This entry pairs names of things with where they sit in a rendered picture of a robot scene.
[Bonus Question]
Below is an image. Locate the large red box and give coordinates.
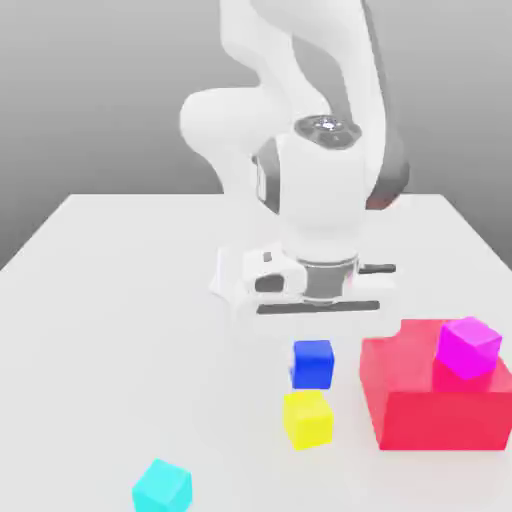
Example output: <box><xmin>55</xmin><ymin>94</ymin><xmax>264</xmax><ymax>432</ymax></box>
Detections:
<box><xmin>358</xmin><ymin>318</ymin><xmax>512</xmax><ymax>452</ymax></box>

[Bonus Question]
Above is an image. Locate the small yellow cube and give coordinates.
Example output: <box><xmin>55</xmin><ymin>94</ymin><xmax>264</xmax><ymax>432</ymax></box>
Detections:
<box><xmin>282</xmin><ymin>390</ymin><xmax>335</xmax><ymax>452</ymax></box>

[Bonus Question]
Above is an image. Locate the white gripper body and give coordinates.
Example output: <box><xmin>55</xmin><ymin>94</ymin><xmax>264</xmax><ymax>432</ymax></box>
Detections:
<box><xmin>236</xmin><ymin>294</ymin><xmax>398</xmax><ymax>336</ymax></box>

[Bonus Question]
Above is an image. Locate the small cyan cube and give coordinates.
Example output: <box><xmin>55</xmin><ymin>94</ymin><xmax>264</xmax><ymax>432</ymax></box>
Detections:
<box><xmin>131</xmin><ymin>458</ymin><xmax>194</xmax><ymax>512</ymax></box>

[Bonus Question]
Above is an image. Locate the small magenta cube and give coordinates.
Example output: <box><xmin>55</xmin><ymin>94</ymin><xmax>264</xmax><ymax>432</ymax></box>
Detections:
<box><xmin>434</xmin><ymin>316</ymin><xmax>503</xmax><ymax>381</ymax></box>

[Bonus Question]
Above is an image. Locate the small blue cube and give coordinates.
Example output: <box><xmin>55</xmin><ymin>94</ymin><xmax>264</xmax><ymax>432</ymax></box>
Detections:
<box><xmin>289</xmin><ymin>339</ymin><xmax>335</xmax><ymax>391</ymax></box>

